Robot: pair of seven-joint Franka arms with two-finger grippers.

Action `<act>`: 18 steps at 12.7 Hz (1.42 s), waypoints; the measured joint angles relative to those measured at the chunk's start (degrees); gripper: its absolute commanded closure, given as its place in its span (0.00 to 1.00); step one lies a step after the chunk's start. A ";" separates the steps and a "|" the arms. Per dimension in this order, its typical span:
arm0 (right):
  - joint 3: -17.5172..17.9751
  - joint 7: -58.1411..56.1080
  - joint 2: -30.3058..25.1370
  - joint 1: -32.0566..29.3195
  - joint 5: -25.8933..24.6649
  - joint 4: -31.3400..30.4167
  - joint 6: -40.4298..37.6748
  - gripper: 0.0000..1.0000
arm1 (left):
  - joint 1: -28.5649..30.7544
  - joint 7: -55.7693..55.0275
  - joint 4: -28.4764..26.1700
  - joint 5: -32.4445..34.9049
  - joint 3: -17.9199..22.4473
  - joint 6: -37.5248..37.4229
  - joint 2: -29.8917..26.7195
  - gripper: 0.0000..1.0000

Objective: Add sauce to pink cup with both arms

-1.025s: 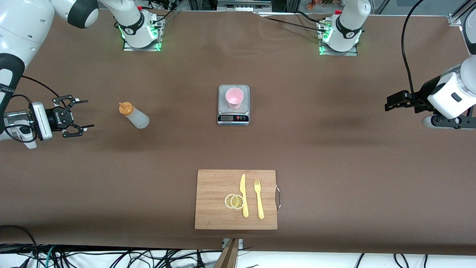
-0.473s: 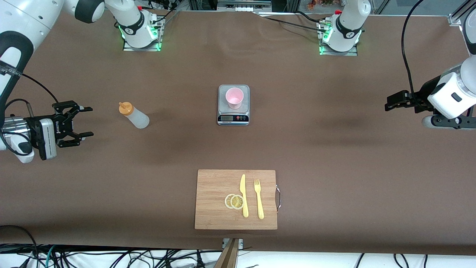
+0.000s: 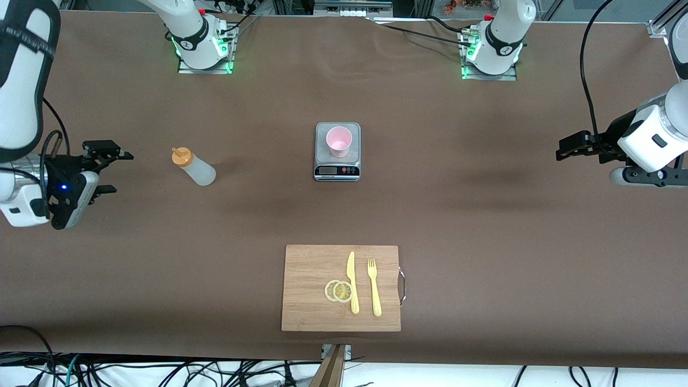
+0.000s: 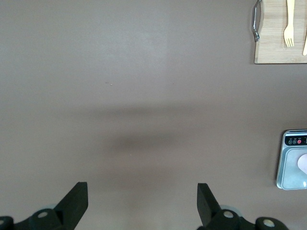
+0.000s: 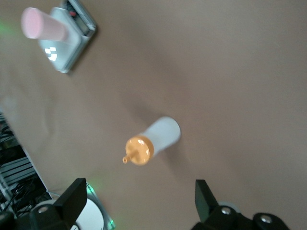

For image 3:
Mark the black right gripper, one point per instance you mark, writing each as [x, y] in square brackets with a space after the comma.
[65, 163]

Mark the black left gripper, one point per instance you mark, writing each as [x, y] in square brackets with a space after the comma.
[606, 141]

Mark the clear sauce bottle orange cap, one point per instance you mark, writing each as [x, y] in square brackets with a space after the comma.
[199, 173]

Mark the pink plastic cup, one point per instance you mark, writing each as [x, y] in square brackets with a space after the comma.
[338, 141]

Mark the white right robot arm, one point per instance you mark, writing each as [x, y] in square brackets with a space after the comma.
[185, 21]

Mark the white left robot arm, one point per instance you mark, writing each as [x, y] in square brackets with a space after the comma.
[502, 32]

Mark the brown table cover sheet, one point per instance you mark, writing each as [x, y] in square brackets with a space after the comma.
[134, 258]

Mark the orange toy food item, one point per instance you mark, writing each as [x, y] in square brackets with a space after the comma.
[457, 6]

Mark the silver digital kitchen scale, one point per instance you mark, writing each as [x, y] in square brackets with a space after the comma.
[321, 153]

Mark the lemon slice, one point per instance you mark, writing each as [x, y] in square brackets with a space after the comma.
[328, 291]
[343, 292]

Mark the yellow plastic fork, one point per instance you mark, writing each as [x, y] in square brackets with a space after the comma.
[375, 298]

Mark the yellow plastic knife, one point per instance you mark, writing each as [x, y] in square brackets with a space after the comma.
[352, 274]

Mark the white power strip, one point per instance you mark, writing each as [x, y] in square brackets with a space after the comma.
[352, 11]

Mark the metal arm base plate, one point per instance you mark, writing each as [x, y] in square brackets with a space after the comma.
[207, 70]
[489, 77]

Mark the aluminium frame profile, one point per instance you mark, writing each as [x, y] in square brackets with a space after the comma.
[658, 27]

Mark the small metal bracket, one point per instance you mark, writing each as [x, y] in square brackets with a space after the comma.
[347, 350]

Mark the wooden post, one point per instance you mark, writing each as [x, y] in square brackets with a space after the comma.
[329, 373]

